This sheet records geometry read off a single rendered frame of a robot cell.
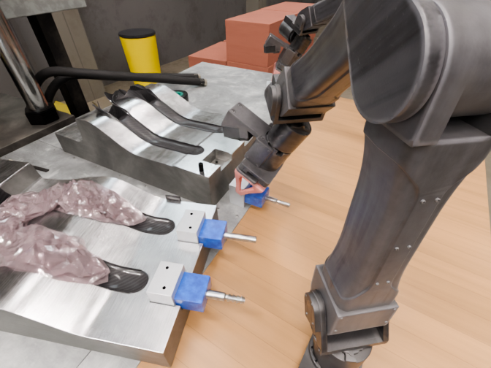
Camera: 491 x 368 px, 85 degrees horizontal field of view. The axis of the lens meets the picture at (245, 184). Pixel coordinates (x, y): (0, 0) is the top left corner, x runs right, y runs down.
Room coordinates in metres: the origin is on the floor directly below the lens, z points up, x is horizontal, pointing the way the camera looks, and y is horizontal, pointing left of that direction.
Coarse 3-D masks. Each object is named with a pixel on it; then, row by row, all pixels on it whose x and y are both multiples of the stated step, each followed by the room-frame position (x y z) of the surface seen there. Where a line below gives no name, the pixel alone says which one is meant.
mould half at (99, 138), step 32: (160, 96) 0.73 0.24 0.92; (64, 128) 0.67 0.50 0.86; (96, 128) 0.55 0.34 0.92; (160, 128) 0.62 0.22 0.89; (96, 160) 0.58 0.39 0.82; (128, 160) 0.52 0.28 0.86; (160, 160) 0.48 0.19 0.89; (192, 160) 0.47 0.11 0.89; (192, 192) 0.44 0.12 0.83; (224, 192) 0.46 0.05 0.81
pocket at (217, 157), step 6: (216, 150) 0.52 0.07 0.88; (222, 150) 0.51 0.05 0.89; (210, 156) 0.50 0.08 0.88; (216, 156) 0.52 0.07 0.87; (222, 156) 0.51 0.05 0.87; (228, 156) 0.51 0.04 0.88; (210, 162) 0.50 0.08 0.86; (216, 162) 0.51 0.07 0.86; (222, 162) 0.50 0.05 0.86; (228, 162) 0.49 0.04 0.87; (222, 168) 0.47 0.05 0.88
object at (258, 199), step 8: (232, 184) 0.44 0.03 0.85; (248, 184) 0.44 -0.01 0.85; (232, 192) 0.43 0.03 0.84; (264, 192) 0.43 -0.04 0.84; (232, 200) 0.43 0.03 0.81; (240, 200) 0.42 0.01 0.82; (248, 200) 0.42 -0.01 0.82; (256, 200) 0.41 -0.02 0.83; (264, 200) 0.42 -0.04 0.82; (272, 200) 0.41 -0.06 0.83; (280, 200) 0.41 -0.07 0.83
